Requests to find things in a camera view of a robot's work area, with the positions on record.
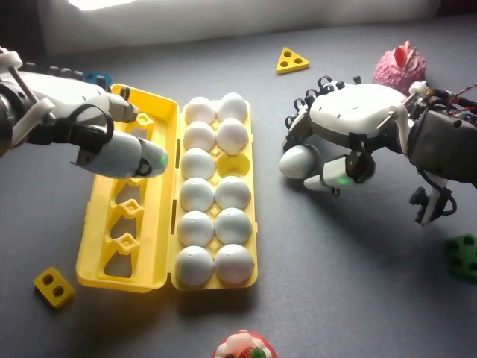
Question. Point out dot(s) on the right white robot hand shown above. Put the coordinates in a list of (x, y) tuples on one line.
[(354, 108)]

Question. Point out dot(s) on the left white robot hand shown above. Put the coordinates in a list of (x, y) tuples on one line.
[(119, 158)]

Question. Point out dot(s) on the white toy egg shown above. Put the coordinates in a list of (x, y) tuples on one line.
[(196, 228), (298, 164), (197, 163), (199, 136), (200, 110), (232, 106), (196, 193), (234, 264), (232, 192), (233, 226), (194, 265), (232, 136)]

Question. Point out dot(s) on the yellow egg carton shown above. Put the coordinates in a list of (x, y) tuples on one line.
[(149, 268)]

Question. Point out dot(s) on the pink toy cake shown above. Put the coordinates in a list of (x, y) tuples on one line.
[(391, 71)]

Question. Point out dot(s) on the yellow triangle block three holes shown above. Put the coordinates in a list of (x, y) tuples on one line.
[(284, 68)]

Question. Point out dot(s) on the blue block with holes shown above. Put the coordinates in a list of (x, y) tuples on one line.
[(97, 78)]

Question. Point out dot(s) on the yellow rectangular block two holes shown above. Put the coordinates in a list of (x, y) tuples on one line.
[(44, 285)]

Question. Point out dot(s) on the grey table cloth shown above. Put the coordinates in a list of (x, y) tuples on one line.
[(354, 261)]

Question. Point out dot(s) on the green hexagon block with holes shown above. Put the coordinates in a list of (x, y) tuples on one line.
[(464, 257)]

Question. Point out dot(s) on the red white strawberry toy cake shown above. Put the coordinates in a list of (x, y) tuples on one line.
[(238, 345)]

